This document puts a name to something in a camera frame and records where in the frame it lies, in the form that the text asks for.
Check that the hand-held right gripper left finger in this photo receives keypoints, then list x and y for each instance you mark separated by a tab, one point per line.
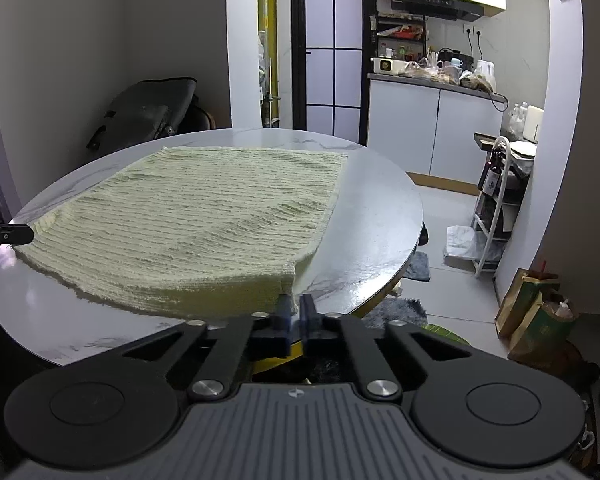
280	332

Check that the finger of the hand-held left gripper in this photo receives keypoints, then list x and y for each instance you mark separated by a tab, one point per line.
9	234

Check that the white mug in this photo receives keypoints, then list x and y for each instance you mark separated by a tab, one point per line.
456	63

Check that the white storage trolley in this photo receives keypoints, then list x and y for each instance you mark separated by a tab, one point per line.
497	220

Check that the white wall socket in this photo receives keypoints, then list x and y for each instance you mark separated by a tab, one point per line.
472	30

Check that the green mat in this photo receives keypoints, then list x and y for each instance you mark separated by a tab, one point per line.
447	334

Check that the dark brown chair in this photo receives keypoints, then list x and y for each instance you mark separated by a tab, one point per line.
199	117

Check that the yellow pipe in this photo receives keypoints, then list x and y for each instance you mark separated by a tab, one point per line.
274	35

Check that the white base cabinet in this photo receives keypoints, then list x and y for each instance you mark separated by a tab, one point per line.
430	130

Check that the white box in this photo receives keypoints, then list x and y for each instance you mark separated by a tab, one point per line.
533	124

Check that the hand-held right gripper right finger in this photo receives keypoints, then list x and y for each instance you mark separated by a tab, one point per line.
307	322

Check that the black framed glass door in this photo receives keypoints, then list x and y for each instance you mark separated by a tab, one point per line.
330	45

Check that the clear plastic bag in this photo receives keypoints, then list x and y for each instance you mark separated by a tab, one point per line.
462	247

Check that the white electric kettle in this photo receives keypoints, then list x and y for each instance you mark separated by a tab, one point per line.
485	72

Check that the brown green paper bag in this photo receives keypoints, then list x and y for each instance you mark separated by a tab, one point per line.
535	320

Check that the pale yellow towel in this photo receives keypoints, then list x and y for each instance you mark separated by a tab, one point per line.
189	220

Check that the grey bag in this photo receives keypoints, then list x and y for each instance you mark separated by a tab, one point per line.
139	110

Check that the small grey rug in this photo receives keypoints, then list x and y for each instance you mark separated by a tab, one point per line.
419	266

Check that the small white appliance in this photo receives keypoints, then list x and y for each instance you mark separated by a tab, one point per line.
387	66

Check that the dark wine bottle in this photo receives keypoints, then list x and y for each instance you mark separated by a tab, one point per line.
490	175

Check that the dark shaggy rug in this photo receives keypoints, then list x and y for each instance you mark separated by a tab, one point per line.
400	312

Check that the plastic bags of food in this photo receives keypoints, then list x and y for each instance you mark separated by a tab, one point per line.
430	72

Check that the clear plastic bottles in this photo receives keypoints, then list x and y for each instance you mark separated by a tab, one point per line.
516	122

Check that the black countertop appliance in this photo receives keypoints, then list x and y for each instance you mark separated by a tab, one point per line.
450	55

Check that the black range hood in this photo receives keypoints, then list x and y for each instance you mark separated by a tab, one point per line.
440	5

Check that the black spice rack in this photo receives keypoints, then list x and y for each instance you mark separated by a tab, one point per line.
400	35

